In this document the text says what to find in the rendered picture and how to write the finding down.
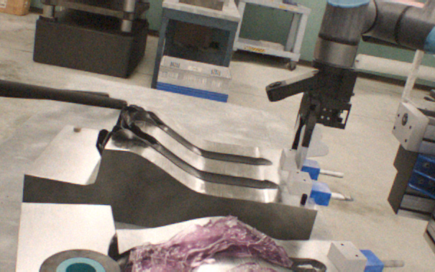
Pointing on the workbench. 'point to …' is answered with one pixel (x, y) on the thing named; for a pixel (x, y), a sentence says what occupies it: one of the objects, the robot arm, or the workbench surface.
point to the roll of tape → (79, 262)
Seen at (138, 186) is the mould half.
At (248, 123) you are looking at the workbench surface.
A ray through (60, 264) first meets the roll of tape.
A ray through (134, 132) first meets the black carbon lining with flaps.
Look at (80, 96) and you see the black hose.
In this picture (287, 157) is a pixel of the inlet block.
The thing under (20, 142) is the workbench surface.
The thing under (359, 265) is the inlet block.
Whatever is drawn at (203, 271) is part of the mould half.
